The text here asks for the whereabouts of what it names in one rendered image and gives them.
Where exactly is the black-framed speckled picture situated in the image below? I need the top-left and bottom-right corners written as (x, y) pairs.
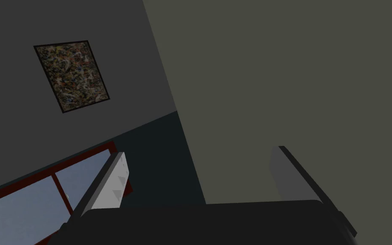
top-left (33, 40), bottom-right (111, 114)

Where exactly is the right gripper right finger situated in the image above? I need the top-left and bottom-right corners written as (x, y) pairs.
top-left (269, 145), bottom-right (358, 238)

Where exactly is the red-framed window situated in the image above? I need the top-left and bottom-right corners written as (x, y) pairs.
top-left (0, 141), bottom-right (134, 245)

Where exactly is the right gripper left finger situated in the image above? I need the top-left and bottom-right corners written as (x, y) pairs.
top-left (69, 151), bottom-right (130, 218)

